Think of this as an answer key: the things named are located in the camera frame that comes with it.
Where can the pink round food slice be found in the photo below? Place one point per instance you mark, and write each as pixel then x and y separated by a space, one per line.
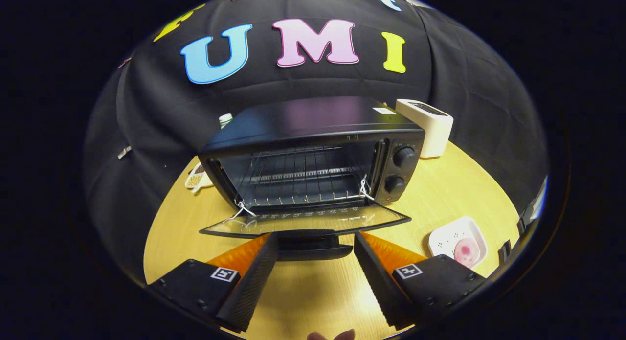
pixel 467 252

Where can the black toaster oven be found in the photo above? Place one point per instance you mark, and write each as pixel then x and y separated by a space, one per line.
pixel 303 120

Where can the small white cap bottle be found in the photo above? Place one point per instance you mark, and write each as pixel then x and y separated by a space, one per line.
pixel 225 120

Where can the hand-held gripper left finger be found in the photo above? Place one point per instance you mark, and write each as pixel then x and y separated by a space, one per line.
pixel 247 288

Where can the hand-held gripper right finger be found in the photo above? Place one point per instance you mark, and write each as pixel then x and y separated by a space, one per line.
pixel 379 288

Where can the white cherry print plate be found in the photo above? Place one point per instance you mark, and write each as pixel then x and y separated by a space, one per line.
pixel 447 237

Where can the white toaster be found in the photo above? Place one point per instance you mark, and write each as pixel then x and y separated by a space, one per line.
pixel 433 129

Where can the black backdrop cloth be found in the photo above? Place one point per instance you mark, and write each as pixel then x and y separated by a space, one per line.
pixel 146 134

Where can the small silver clip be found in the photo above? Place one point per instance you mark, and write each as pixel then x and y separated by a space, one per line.
pixel 124 152

